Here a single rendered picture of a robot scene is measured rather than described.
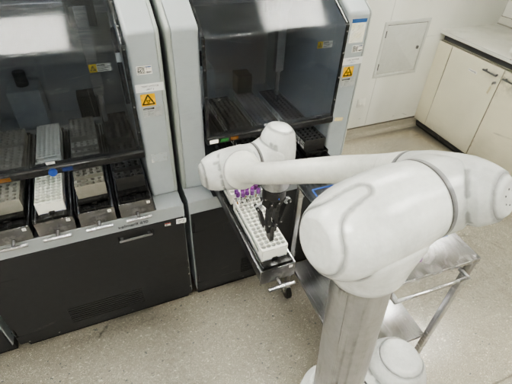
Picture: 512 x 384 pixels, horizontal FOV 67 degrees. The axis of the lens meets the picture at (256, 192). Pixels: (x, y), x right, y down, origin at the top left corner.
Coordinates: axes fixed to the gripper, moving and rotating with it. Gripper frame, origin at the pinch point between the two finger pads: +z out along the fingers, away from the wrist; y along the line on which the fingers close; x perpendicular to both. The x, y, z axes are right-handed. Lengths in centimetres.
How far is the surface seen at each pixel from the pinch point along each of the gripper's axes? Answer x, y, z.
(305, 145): -50, -41, 5
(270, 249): 4.7, 1.7, 3.8
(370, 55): -162, -161, 15
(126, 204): -42, 44, 10
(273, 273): 8.5, 1.7, 12.1
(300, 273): -21, -31, 62
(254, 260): 2.4, 6.7, 9.8
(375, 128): -161, -185, 86
